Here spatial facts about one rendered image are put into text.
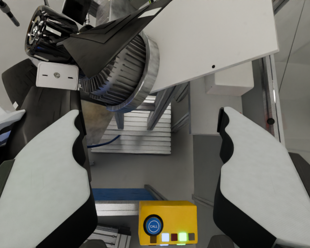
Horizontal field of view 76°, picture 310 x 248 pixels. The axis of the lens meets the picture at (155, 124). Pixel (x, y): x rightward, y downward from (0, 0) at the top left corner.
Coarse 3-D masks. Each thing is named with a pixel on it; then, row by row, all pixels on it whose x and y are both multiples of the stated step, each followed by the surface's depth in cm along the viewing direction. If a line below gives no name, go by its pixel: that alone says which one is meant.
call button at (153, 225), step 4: (148, 220) 53; (152, 220) 53; (156, 220) 53; (148, 224) 53; (152, 224) 53; (156, 224) 53; (160, 224) 53; (148, 228) 53; (152, 228) 53; (156, 228) 53; (160, 228) 53; (148, 232) 52; (152, 232) 53; (156, 232) 53
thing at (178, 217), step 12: (144, 204) 57; (156, 204) 57; (168, 204) 57; (180, 204) 58; (192, 204) 58; (144, 216) 54; (156, 216) 54; (168, 216) 55; (180, 216) 55; (192, 216) 56; (144, 228) 53; (168, 228) 54; (180, 228) 55; (192, 228) 55; (144, 240) 53; (156, 240) 53
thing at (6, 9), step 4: (0, 4) 26; (4, 4) 26; (0, 8) 26; (4, 8) 26; (8, 8) 27; (4, 12) 27; (8, 12) 27; (8, 16) 28; (12, 16) 28; (12, 20) 29; (16, 20) 29; (16, 24) 30
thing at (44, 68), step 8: (40, 64) 46; (48, 64) 47; (56, 64) 47; (64, 64) 48; (40, 72) 46; (48, 72) 47; (64, 72) 48; (72, 72) 48; (40, 80) 46; (48, 80) 47; (56, 80) 47; (64, 80) 47; (72, 80) 48; (64, 88) 47; (72, 88) 48
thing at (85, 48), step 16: (160, 0) 28; (128, 16) 30; (96, 32) 30; (112, 32) 27; (128, 32) 24; (80, 48) 29; (96, 48) 26; (112, 48) 24; (80, 64) 26; (96, 64) 23
